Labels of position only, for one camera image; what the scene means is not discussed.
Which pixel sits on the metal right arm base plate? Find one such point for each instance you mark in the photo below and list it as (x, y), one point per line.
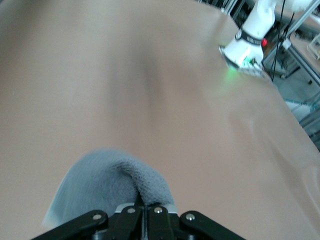
(250, 71)

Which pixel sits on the brown table cover sheet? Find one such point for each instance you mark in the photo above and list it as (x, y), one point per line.
(125, 87)

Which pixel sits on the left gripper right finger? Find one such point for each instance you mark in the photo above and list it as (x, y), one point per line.
(175, 227)

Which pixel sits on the aluminium frame post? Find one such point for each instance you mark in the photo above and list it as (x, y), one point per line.
(297, 22)

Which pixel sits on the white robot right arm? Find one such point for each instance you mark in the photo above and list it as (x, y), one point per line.
(257, 20)

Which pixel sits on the red and grey towel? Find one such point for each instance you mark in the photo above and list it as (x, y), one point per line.
(100, 180)

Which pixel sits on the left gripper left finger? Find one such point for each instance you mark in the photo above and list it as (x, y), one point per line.
(100, 227)

